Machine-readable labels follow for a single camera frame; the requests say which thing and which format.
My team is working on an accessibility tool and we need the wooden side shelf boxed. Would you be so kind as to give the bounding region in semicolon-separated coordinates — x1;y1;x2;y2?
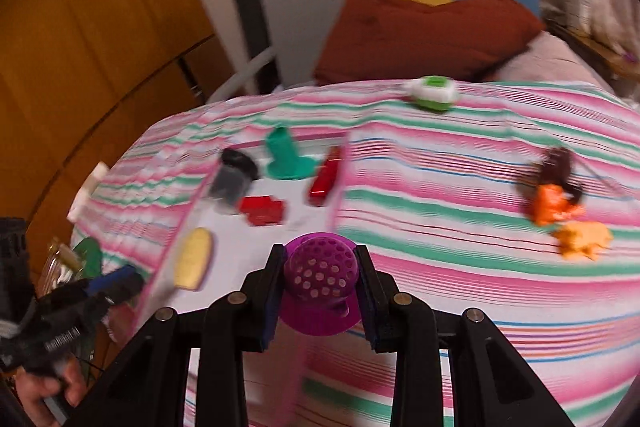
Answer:
545;4;640;98

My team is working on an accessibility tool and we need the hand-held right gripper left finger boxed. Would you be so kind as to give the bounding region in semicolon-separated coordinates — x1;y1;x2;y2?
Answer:
65;244;286;427

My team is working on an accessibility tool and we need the pink white cardboard box tray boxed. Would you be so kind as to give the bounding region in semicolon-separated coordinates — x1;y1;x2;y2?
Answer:
131;132;353;427

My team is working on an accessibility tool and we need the brown orange toy figure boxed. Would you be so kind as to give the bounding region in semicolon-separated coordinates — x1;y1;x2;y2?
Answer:
520;147;587;228

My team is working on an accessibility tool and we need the green bottle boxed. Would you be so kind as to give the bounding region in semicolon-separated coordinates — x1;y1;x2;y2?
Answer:
72;237;103;280

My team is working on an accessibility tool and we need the yellow orange toy animal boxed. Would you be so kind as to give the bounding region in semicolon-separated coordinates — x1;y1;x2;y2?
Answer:
552;221;613;262

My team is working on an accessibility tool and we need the red translucent cylinder toy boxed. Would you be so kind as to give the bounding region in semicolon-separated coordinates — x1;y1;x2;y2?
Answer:
307;146;346;206

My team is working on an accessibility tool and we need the pink bed sheet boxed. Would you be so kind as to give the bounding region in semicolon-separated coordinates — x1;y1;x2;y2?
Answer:
482;29;621;98

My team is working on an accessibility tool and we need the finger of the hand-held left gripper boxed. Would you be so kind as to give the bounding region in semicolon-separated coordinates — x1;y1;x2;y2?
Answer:
40;264;141;304
75;279;147;323

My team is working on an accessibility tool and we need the white metal rail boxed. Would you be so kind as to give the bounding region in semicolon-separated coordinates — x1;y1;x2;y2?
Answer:
207;48;276;104

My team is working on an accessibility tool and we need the yellow oval toy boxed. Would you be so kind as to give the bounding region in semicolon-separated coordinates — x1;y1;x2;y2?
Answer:
172;227;216;292

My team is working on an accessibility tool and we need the white carton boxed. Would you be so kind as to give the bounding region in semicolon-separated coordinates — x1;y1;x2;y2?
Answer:
564;0;593;28

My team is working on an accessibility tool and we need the pink green striped blanket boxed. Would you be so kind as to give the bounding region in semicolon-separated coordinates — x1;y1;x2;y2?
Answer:
70;79;640;427

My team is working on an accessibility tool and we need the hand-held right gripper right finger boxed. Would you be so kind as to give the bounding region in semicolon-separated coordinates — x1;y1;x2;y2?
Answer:
354;244;576;427

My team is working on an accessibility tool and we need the green toy with base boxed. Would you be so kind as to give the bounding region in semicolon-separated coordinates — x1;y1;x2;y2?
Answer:
264;126;321;180

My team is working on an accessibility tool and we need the green white plastic device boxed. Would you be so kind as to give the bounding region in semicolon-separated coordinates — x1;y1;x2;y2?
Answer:
402;76;461;112

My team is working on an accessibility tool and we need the dark red cushion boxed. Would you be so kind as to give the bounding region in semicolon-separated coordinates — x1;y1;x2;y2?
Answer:
314;0;546;85

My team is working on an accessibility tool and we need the red toy piece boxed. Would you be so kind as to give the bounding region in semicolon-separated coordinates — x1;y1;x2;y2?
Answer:
237;194;288;228

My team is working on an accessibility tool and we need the black post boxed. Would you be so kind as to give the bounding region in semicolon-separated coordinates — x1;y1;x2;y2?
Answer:
230;0;281;92

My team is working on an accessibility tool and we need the person's left hand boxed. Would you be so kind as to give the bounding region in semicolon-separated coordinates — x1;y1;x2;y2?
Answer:
17;354;88;427

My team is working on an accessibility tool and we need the wooden wardrobe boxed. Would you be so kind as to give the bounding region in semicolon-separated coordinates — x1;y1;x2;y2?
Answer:
0;0;236;258

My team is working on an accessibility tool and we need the grey jar with black lid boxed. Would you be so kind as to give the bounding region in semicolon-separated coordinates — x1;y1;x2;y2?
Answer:
207;148;260;214

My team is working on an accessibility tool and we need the purple perforated toy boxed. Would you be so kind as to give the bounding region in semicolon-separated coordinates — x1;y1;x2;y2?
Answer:
277;232;363;338

